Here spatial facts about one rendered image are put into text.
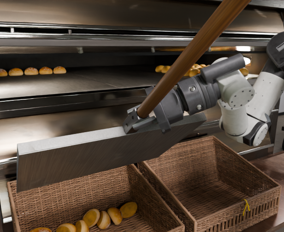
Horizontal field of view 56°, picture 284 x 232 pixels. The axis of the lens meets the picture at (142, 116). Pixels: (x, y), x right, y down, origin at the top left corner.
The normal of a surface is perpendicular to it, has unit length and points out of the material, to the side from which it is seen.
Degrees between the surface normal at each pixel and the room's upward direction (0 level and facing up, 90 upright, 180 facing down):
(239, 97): 123
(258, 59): 90
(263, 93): 65
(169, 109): 59
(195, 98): 85
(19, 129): 70
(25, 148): 50
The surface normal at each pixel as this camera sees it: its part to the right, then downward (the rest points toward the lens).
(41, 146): 0.39, -0.46
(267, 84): -0.56, -0.23
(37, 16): 0.47, -0.13
